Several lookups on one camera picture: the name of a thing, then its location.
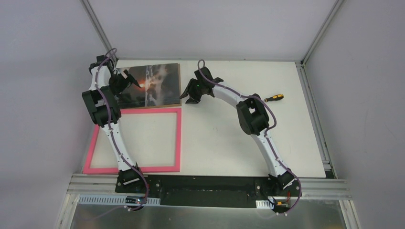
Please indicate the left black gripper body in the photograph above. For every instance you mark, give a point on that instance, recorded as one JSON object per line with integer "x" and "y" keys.
{"x": 121, "y": 81}

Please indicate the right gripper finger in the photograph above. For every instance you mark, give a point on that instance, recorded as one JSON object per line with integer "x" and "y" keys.
{"x": 191, "y": 100}
{"x": 188, "y": 88}

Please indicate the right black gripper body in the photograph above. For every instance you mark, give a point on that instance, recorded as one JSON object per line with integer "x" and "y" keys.
{"x": 196, "y": 91}

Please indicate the black screwdriver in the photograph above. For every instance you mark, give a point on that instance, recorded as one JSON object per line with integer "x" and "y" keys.
{"x": 276, "y": 97}

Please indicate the pink photo frame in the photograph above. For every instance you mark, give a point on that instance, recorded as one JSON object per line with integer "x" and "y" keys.
{"x": 150, "y": 138}

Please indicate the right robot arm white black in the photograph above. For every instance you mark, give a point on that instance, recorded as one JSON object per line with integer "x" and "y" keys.
{"x": 254, "y": 117}

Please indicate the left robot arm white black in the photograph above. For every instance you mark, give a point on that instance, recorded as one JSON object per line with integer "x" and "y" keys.
{"x": 107, "y": 84}

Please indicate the sunset landscape photo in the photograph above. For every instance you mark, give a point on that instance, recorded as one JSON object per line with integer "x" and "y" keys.
{"x": 155, "y": 85}

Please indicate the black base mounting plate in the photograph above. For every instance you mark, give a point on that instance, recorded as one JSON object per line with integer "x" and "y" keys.
{"x": 206, "y": 191}

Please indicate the brown frame backing board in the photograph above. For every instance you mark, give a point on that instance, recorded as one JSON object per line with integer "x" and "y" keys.
{"x": 180, "y": 85}

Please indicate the left white cable duct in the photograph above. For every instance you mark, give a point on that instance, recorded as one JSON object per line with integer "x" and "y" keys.
{"x": 117, "y": 200}

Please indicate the white cable duct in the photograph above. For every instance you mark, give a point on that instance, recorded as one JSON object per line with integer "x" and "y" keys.
{"x": 117, "y": 200}
{"x": 264, "y": 204}

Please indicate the right white cable duct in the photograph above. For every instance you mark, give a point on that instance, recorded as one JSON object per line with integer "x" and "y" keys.
{"x": 264, "y": 204}

